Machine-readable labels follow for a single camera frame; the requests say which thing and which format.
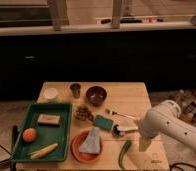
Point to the teal sponge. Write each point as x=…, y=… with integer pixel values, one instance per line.
x=103, y=123

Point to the wooden table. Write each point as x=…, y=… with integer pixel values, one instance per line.
x=126, y=98

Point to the orange fruit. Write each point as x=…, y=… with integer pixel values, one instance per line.
x=29, y=135

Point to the grey cloth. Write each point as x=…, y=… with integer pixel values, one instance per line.
x=91, y=144

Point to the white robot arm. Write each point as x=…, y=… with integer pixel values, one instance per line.
x=164, y=118

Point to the yellow corn cob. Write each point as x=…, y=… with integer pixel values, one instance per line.
x=44, y=151

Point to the purple bowl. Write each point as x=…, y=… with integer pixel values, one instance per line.
x=96, y=95

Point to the small white bowl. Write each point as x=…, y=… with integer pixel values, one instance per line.
x=50, y=94

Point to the orange plate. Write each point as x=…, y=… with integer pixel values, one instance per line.
x=83, y=157

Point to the brown pine cone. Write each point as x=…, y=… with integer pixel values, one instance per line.
x=83, y=113

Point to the tan wooden block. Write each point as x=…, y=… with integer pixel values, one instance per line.
x=48, y=119

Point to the green chili pepper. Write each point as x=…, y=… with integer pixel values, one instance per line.
x=122, y=153

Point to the green plastic tray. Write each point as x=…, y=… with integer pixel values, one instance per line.
x=46, y=134

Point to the small metal cup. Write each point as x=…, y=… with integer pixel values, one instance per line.
x=75, y=89

